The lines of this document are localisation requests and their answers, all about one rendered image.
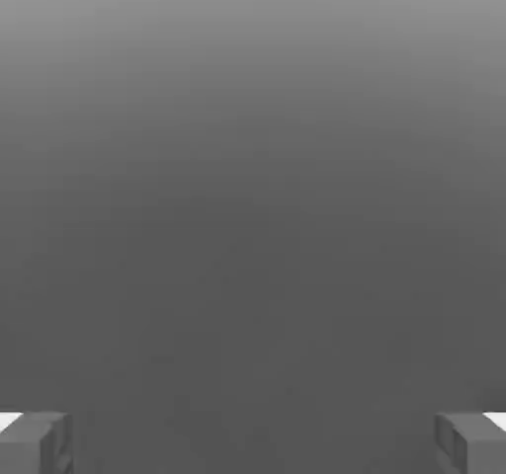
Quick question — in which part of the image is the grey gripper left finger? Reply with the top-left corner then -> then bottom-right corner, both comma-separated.
0,410 -> 75,474

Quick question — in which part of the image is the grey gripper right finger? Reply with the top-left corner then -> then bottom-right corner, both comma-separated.
433,410 -> 506,474

